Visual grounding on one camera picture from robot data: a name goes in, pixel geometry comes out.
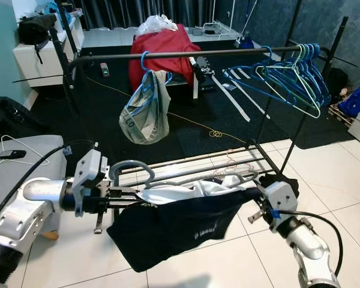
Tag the black carpet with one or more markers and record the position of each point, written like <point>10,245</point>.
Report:
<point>102,117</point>

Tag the blue plastic hanger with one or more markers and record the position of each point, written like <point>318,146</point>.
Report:
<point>309,54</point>
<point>269,51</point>
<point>316,54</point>

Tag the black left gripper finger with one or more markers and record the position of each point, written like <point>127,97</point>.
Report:
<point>132,192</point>
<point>133,203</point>

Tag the white floor strip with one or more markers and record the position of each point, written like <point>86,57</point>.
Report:
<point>231,99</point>

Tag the small grey remote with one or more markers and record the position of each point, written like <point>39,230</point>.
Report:
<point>104,69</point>

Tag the blue hanger carrying grey garment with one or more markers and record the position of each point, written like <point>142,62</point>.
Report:
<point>144,57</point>

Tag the grey upholstered ottoman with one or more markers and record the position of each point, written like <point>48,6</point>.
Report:
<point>6,180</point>

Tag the pale green hanger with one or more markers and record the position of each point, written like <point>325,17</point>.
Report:
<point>302,51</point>

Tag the black white machine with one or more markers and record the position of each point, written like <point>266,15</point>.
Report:
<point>201,68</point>

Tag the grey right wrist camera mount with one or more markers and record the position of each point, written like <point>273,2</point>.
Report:
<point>282,195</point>

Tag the white plastic bag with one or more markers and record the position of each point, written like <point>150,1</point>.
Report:
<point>157,24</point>

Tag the dark curtain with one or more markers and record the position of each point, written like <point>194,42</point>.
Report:
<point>132,12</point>

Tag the blue cloth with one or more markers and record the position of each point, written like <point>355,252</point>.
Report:
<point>357,96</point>

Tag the wooden pallet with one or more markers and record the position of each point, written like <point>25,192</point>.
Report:
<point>341,114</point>

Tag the black backpack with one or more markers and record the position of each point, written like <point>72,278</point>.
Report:
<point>12,117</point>

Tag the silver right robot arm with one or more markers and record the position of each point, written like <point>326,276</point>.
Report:
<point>312,252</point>

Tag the small black remote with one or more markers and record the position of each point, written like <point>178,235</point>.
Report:
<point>12,154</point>

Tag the grey garment with lettering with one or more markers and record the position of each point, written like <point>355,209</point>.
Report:
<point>150,126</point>

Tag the black shoulder bag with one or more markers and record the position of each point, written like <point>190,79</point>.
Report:
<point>37,28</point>

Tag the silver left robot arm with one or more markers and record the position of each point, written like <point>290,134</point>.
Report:
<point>24,210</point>

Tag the black metal clothes rack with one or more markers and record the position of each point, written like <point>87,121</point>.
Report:
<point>204,54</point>

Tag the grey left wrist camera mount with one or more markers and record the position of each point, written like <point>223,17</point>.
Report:
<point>91,168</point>

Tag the navy garment with gold print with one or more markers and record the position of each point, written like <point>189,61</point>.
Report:
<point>180,231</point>

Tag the white shelf unit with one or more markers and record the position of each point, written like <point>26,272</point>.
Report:
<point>39,65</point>

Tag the blue mop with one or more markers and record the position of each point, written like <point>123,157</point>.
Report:
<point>245,42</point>

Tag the red cloth cover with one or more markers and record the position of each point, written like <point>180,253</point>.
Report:
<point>162,42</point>

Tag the blue bag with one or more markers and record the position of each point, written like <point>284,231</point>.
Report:
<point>60,13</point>

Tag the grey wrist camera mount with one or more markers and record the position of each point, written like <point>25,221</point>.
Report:
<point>91,168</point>
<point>282,195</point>

